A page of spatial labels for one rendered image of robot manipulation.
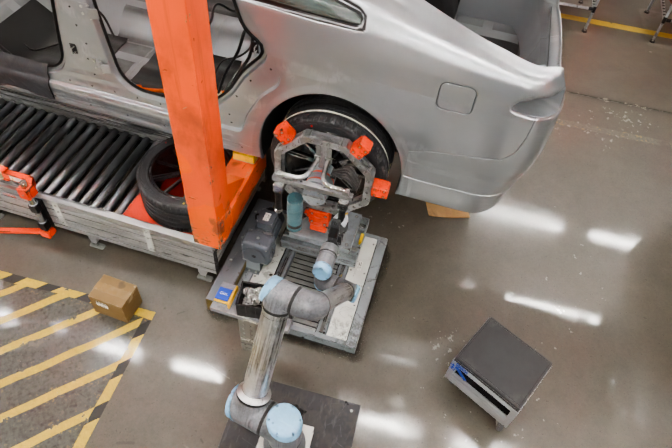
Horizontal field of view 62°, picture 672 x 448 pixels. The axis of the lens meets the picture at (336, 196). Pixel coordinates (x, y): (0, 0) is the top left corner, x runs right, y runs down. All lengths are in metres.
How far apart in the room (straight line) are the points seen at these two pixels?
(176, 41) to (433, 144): 1.31
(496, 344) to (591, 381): 0.74
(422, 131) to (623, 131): 2.88
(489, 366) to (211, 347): 1.54
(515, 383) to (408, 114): 1.47
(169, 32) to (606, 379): 3.00
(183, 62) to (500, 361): 2.14
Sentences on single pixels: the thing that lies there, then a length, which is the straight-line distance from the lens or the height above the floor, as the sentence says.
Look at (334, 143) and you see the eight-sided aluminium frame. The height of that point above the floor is 1.12.
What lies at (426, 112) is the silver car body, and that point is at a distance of 2.69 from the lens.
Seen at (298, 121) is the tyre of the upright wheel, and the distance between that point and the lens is 2.89.
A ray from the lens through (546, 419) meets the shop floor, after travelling 3.51.
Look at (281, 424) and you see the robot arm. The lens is 2.52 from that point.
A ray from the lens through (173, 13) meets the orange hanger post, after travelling 2.16.
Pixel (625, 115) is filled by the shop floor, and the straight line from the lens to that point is 5.56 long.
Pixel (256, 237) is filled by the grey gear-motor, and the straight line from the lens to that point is 3.29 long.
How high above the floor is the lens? 3.04
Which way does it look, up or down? 49 degrees down
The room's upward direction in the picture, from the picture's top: 6 degrees clockwise
